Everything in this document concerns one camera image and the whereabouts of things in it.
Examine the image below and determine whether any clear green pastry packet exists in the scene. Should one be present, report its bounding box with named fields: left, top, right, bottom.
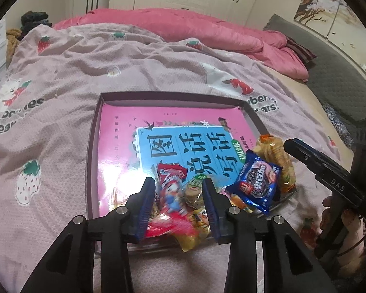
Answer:
left=184, top=174, right=211, bottom=211

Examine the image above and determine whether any red lollipop candy packet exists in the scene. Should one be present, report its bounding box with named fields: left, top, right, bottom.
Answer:
left=145, top=163, right=197, bottom=238

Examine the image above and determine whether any blue Oreo cookie packet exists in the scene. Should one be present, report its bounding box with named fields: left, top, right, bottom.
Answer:
left=225, top=149, right=282, bottom=214

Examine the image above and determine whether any long yellow cracker packet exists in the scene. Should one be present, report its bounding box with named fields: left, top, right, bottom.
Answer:
left=252, top=134, right=298, bottom=195

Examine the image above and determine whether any person's right hand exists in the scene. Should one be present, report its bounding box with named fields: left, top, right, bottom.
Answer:
left=320, top=196, right=364, bottom=278

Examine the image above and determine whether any yellow blue snack packet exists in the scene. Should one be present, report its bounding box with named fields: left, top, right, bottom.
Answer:
left=173, top=207, right=211, bottom=253

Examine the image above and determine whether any blue patterned cloth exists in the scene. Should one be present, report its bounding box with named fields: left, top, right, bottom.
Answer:
left=322, top=103, right=353, bottom=149

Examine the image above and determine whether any grey padded headboard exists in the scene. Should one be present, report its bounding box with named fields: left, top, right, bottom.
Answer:
left=264, top=14, right=366, bottom=147

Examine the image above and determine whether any pink children's book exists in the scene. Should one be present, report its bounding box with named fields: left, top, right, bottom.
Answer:
left=97, top=103, right=260, bottom=216

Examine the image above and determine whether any dark shallow cardboard tray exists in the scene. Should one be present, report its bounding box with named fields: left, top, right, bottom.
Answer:
left=85, top=91, right=300, bottom=252

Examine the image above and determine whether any dark striped pillow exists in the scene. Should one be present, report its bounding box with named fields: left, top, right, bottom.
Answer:
left=286, top=36, right=316, bottom=65

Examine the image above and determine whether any pink strawberry print blanket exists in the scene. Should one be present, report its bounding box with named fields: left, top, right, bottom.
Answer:
left=0, top=22, right=343, bottom=293

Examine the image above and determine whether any pink quilt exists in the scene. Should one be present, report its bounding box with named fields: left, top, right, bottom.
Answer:
left=53, top=8, right=309, bottom=81

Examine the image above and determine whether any brown plush toy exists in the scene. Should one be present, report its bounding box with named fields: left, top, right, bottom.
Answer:
left=6, top=29, right=21, bottom=67

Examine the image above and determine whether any dark clothes pile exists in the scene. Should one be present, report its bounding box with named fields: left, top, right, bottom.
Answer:
left=20, top=11, right=53, bottom=36

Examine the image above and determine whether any floral wall painting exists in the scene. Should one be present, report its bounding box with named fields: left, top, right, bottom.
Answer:
left=293, top=0, right=348, bottom=39

